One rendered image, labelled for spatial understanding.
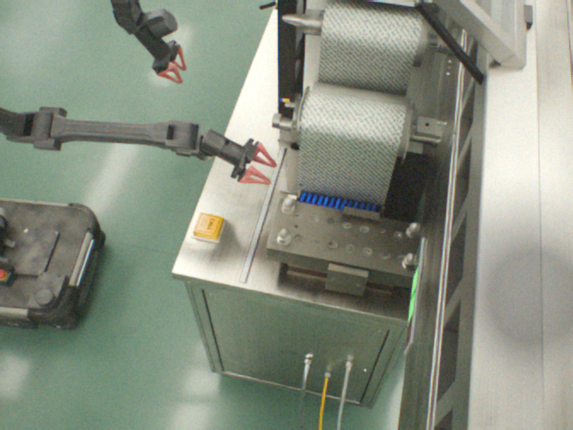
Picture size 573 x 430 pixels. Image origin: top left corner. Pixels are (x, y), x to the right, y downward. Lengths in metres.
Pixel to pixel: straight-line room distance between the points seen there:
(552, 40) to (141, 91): 2.41
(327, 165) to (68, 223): 1.44
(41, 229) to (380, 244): 1.60
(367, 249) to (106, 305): 1.46
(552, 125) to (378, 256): 0.51
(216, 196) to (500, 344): 1.16
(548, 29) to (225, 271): 0.99
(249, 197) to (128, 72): 1.95
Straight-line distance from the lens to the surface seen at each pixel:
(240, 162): 1.47
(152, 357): 2.49
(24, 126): 1.70
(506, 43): 1.00
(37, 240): 2.59
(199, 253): 1.62
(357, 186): 1.51
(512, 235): 0.80
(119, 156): 3.10
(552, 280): 1.05
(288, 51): 1.67
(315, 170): 1.48
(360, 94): 1.52
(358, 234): 1.50
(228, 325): 1.84
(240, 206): 1.69
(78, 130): 1.56
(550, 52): 1.44
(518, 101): 0.97
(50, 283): 2.43
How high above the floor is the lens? 2.29
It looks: 56 degrees down
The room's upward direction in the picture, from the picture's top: straight up
